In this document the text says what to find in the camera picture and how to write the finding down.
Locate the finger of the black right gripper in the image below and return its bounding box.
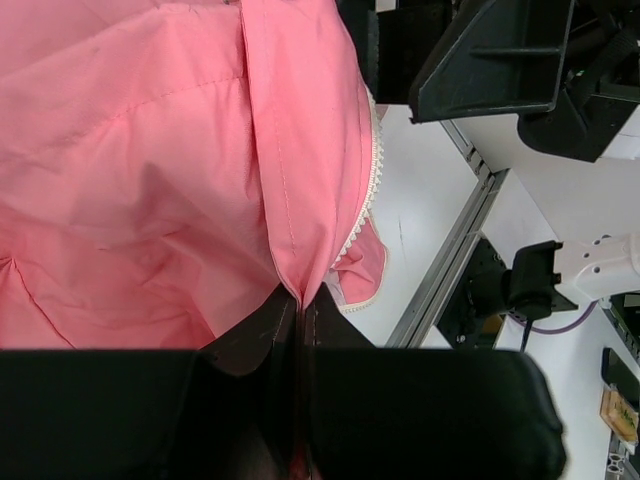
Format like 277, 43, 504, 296
408, 0, 574, 123
337, 1, 466, 105

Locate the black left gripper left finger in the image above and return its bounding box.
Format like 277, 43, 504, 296
1, 289, 296, 479

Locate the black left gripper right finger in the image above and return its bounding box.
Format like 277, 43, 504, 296
304, 287, 567, 479

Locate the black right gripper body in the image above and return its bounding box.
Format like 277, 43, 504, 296
517, 1, 639, 163

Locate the pink zip-up jacket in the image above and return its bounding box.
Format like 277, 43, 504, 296
1, 1, 386, 349

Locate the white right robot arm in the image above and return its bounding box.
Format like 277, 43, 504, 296
338, 1, 639, 321

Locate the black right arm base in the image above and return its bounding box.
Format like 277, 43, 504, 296
437, 238, 510, 350

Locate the yellow tag on desk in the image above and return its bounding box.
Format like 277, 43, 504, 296
600, 388, 639, 445

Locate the aluminium front rail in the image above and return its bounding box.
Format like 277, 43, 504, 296
386, 120, 505, 348

